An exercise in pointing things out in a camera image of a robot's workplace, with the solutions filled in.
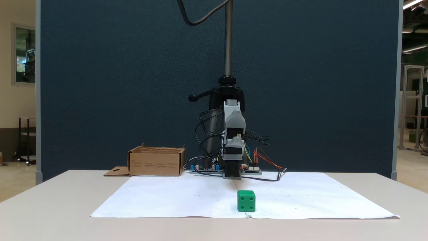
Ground green dice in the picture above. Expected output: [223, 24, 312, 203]
[237, 190, 256, 213]

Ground motor controller circuit board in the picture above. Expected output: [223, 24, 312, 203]
[241, 164, 263, 176]

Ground blue power converter board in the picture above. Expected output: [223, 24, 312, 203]
[190, 163, 222, 174]

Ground brown cardboard box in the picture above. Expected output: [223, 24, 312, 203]
[104, 143, 186, 177]

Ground white paper sheet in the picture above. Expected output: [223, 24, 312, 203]
[90, 172, 401, 220]

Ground black and silver tripod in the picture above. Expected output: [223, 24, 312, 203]
[188, 0, 247, 168]

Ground dark blue partition panel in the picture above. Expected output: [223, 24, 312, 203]
[35, 0, 404, 185]

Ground ceiling light strip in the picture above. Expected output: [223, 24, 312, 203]
[402, 44, 428, 54]
[403, 0, 426, 10]

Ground black shelf cart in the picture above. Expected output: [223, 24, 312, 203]
[13, 117, 36, 166]

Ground framed glass window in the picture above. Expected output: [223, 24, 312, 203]
[12, 23, 36, 87]

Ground thin black servo cable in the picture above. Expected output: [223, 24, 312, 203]
[195, 132, 224, 169]
[245, 130, 271, 147]
[199, 108, 225, 136]

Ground grey power cable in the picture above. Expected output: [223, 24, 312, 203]
[183, 156, 210, 171]

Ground black and orange cable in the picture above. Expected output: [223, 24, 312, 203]
[241, 147, 287, 182]

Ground thick black camera cable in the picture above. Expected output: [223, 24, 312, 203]
[177, 0, 232, 26]

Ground aluminium profile frame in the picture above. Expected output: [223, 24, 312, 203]
[399, 65, 426, 153]

